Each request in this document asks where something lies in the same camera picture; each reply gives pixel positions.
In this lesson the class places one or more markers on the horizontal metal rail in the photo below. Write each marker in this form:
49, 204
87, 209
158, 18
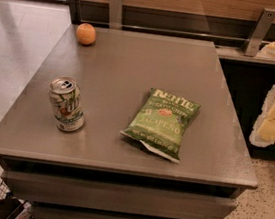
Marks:
184, 34

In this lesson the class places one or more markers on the left metal bracket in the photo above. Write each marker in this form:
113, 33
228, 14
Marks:
115, 14

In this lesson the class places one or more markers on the right metal bracket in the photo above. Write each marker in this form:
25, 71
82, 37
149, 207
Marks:
260, 29

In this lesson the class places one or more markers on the grey drawer cabinet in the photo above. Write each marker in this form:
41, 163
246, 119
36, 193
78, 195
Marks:
95, 172

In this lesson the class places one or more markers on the orange fruit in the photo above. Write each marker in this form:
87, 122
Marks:
85, 34

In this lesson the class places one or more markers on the green jalapeno chips bag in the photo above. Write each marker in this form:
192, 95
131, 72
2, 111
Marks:
161, 123

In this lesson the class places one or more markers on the metal bracket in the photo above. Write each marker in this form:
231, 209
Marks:
260, 29
115, 14

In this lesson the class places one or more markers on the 7up soda can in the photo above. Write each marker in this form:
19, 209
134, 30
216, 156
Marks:
64, 95

